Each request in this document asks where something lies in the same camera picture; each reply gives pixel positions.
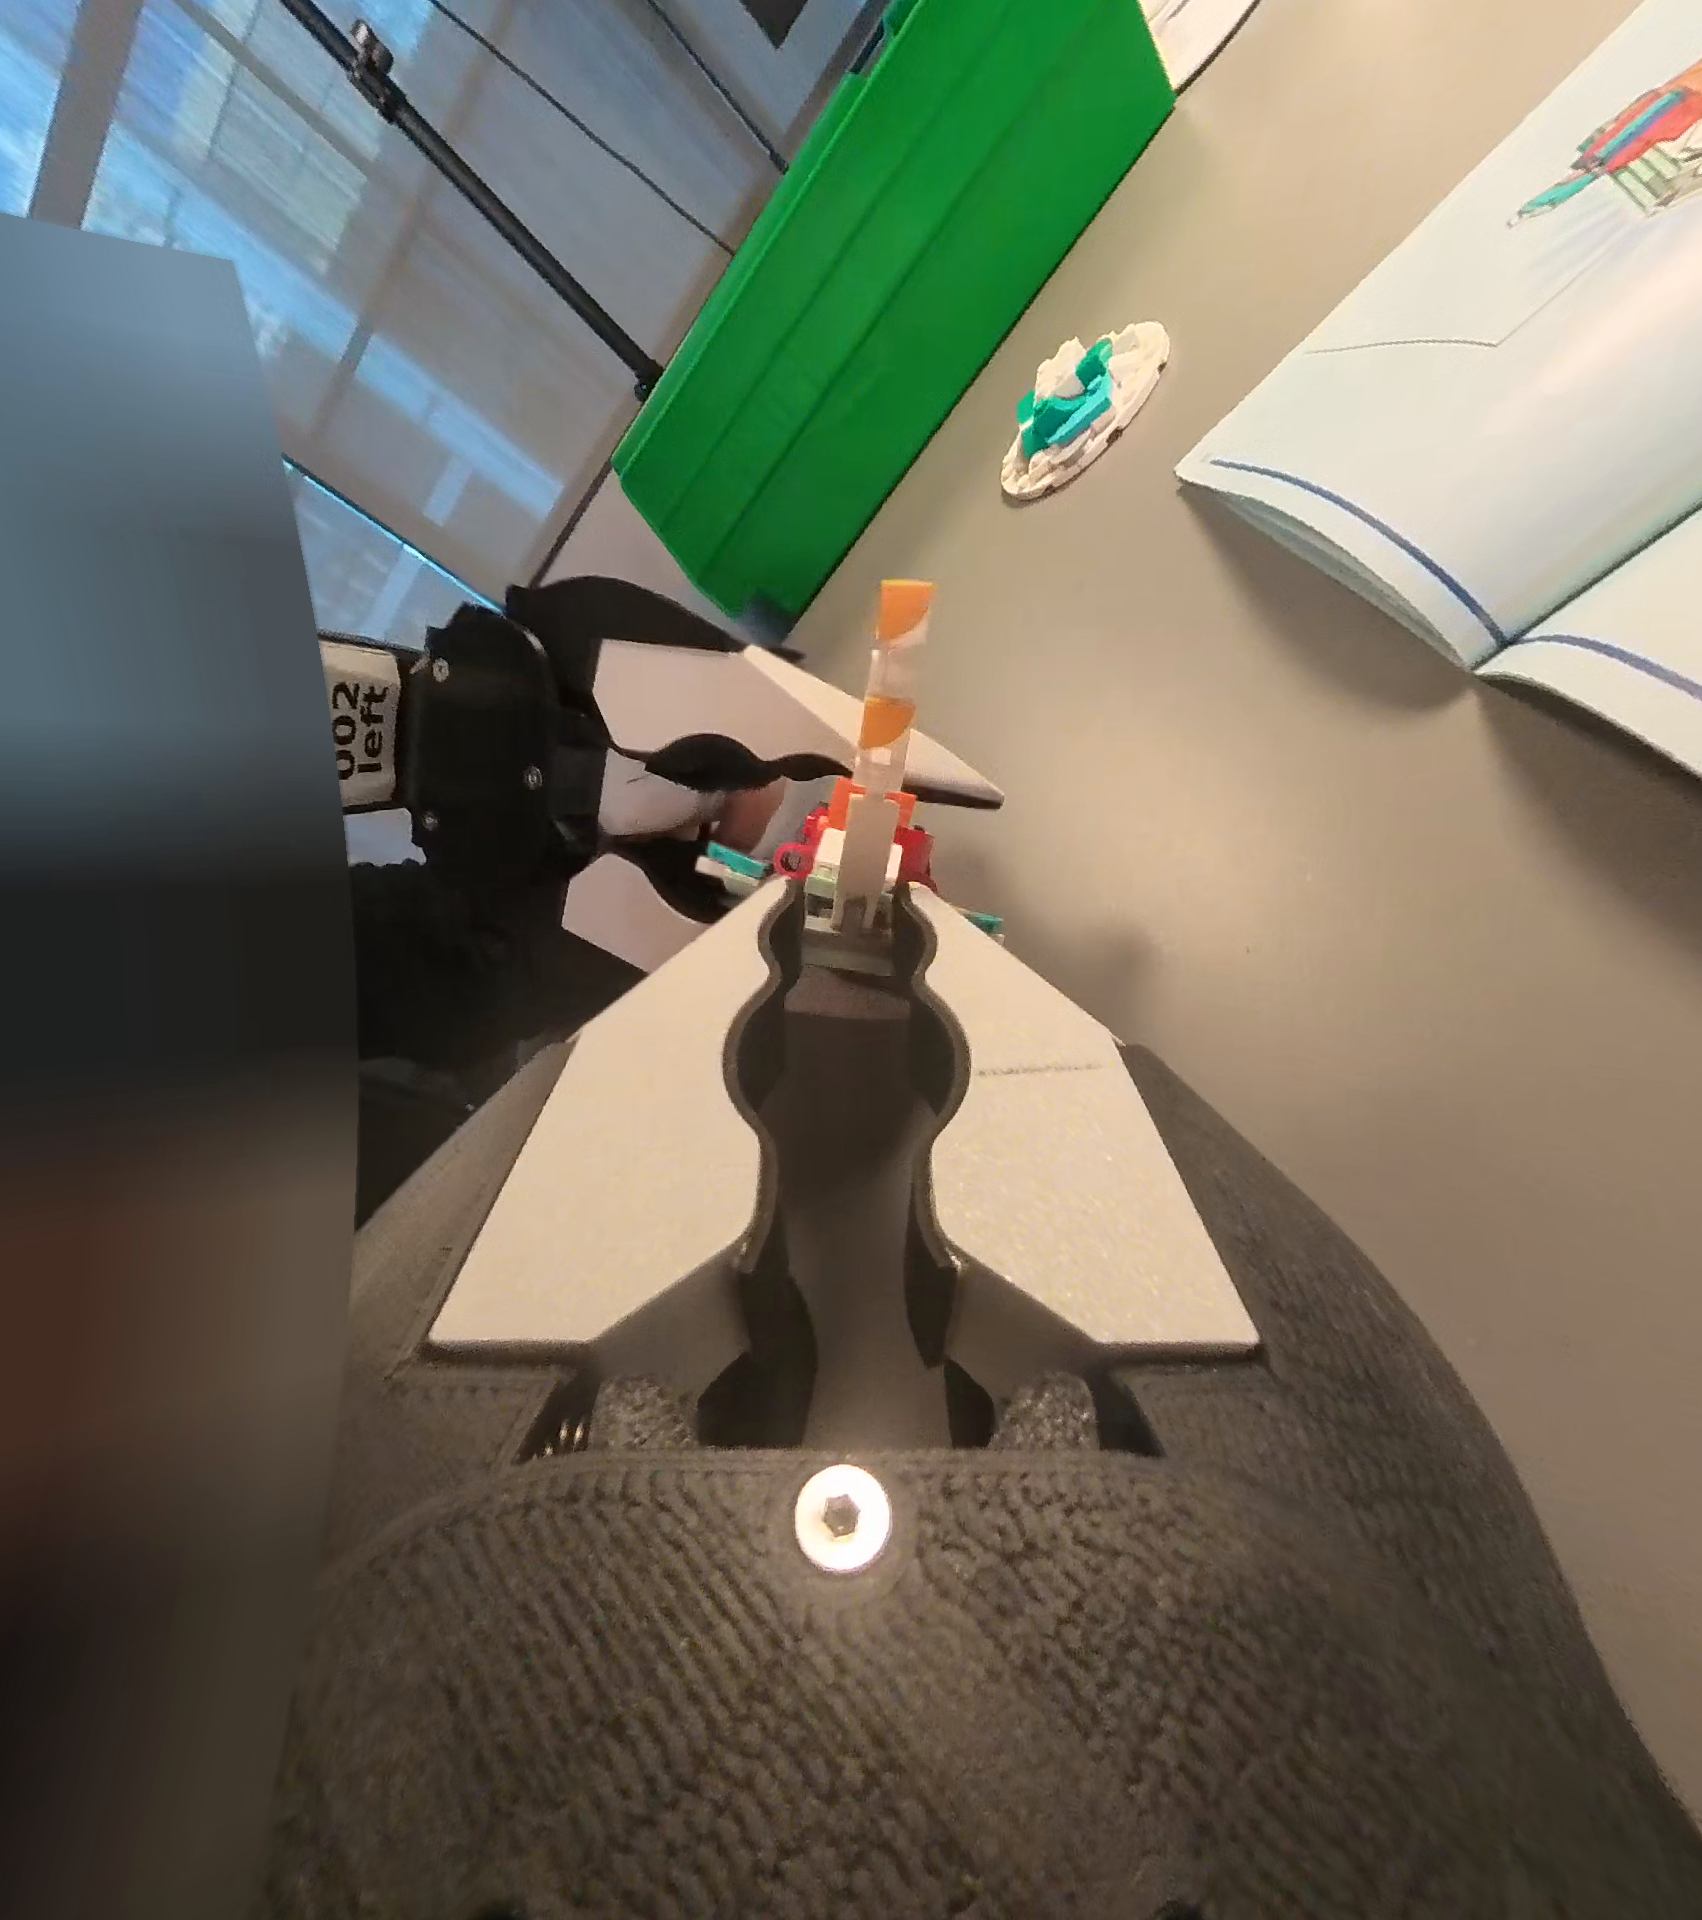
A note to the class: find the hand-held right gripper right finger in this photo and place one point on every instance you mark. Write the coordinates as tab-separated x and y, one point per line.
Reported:
1077	1200

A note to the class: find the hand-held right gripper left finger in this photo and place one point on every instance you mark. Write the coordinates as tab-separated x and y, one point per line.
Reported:
597	1200

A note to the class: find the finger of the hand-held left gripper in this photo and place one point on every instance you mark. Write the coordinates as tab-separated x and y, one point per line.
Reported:
635	930
776	704

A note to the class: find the multicoloured lego model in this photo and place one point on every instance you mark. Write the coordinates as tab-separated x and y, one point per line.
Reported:
918	853

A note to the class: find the round white lego base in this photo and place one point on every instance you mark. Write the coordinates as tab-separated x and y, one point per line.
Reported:
1084	405

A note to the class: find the lego instruction booklet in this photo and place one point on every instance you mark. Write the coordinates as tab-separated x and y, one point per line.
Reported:
1541	451

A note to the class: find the person's left hand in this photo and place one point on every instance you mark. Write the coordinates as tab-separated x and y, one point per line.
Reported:
746	822

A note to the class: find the person's black clothing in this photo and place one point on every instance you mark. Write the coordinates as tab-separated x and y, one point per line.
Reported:
461	974

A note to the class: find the green box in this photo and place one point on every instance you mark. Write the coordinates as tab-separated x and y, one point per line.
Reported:
911	270

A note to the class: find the black tripod pole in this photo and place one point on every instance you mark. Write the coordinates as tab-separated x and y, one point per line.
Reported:
375	52

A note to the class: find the window with blinds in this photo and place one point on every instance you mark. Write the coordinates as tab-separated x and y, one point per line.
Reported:
191	104

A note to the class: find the white paper sheet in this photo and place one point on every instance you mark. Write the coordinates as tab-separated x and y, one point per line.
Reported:
1197	19

